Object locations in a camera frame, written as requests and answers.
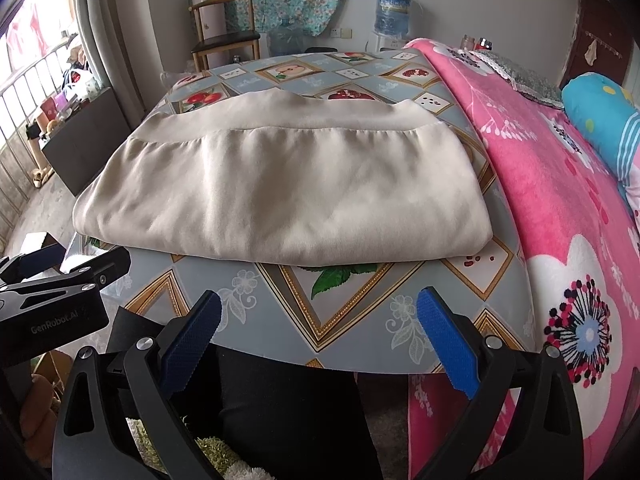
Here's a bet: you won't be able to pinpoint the brown door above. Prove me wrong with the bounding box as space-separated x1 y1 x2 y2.
559 0 640 92

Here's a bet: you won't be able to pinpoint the white water dispenser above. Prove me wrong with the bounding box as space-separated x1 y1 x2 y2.
372 34 410 53

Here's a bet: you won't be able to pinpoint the metal balcony railing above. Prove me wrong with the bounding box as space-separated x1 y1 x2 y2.
0 35 83 233

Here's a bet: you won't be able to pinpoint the blue water bottle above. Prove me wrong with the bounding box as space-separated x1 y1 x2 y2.
375 0 415 38

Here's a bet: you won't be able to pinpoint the cream zip jacket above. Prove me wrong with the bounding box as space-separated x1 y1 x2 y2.
72 86 493 266

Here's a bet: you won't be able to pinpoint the white plastic bag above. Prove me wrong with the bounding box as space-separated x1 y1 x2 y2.
62 67 99 107

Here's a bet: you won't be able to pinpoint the pink hanging laundry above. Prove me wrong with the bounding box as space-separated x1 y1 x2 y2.
6 0 53 61

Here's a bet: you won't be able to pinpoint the green white fluffy rug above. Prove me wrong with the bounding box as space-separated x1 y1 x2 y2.
125 415 281 480

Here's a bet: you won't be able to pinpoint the blue and pink pillow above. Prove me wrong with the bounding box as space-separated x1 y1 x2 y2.
561 72 640 183

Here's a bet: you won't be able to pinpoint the white box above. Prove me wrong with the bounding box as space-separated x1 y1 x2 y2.
192 0 227 42

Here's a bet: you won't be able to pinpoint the black cabinet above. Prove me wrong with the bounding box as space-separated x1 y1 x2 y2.
41 86 135 197

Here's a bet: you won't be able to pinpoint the grey window curtain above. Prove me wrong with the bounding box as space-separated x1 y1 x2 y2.
75 0 148 118

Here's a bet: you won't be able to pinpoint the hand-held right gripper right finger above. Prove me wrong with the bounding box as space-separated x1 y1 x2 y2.
414 286 586 480

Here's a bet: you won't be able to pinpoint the pink floral blanket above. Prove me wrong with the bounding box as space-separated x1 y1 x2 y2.
402 37 640 480

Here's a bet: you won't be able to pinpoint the wooden chair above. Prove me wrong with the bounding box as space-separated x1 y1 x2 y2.
188 0 262 72

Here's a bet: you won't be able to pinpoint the person's black trouser legs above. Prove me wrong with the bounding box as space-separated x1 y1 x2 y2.
107 305 386 480

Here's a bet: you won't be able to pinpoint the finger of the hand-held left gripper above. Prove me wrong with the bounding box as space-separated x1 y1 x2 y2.
0 248 132 297
0 245 67 283

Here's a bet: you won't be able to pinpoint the brown cloth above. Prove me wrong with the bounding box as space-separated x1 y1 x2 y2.
20 350 73 443

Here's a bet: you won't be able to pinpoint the empty clear water jug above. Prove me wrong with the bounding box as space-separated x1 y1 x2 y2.
269 17 307 57

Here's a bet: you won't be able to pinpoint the grey green lace-edged cloth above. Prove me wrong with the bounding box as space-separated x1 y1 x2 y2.
472 49 566 108

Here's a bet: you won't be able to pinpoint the fruit print tablecloth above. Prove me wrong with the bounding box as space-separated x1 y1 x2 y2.
65 49 543 376

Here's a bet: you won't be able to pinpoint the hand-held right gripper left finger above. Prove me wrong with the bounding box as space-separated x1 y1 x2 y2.
51 289 223 480

